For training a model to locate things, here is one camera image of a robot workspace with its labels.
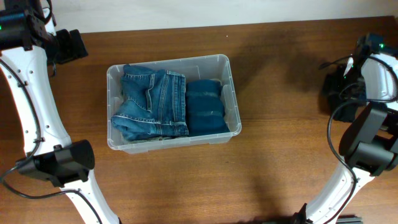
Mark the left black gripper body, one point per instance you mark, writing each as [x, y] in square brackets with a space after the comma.
[66, 47]

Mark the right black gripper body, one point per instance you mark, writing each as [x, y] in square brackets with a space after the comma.
[345, 86]

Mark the black garment with logo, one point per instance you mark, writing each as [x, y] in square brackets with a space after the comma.
[348, 113]

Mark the dark blue jeans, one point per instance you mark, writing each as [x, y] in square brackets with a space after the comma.
[168, 86]

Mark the clear plastic storage container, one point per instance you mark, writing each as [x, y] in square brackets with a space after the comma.
[215, 67]

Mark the teal blue garment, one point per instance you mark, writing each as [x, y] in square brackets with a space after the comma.
[205, 110]

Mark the light blue jeans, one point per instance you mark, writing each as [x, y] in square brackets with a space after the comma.
[146, 140]

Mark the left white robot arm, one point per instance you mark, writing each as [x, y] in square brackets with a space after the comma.
[31, 48]

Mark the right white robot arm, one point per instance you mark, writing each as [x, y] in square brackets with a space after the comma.
[362, 128]

